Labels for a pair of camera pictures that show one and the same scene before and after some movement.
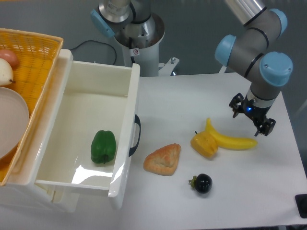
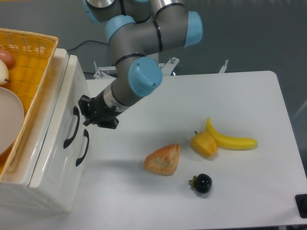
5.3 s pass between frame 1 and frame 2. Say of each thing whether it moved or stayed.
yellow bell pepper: stayed
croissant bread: stayed
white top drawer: moved
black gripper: moved
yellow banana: stayed
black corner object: stayed
